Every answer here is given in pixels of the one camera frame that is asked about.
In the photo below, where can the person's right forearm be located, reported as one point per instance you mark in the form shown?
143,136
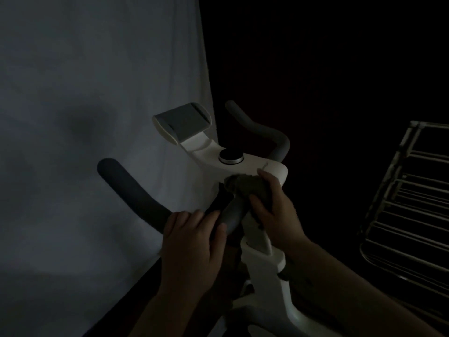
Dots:
350,287

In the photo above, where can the white hanging sheet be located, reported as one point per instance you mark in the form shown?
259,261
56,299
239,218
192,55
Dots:
70,136

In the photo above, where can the metal drying rack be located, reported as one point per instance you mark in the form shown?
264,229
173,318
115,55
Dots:
410,207

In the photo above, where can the person's right hand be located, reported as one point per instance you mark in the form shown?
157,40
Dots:
280,221

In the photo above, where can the grey white tablet holder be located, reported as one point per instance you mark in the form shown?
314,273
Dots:
182,122

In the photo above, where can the grey cleaning cloth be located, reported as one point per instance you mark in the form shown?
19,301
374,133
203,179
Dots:
249,186

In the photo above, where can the white exercise bike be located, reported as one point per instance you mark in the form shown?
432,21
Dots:
263,270

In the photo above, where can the person's left hand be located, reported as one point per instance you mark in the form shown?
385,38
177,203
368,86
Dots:
189,256

